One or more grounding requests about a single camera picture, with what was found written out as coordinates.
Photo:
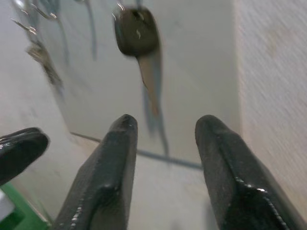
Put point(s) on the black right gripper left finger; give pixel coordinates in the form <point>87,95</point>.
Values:
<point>103,182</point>

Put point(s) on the white square wall hook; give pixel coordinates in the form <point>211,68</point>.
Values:
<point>46,13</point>

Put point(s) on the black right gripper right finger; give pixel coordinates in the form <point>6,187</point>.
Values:
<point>230,182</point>

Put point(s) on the black-headed key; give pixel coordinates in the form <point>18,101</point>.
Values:
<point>135,33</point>

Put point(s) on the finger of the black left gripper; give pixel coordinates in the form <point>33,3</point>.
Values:
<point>19,153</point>

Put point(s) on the green plastic box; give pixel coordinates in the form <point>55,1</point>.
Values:
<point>26,210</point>

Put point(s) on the grey wall panel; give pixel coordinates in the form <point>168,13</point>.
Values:
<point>196,72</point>

